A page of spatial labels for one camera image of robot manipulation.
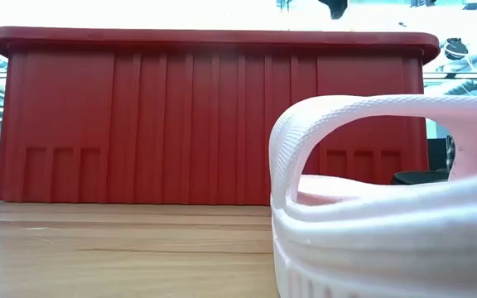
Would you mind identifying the red plastic bin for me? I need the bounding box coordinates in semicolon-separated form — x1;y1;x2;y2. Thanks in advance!
0;26;441;207

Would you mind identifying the white foam slipper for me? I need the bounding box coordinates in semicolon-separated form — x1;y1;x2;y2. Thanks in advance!
268;94;477;298

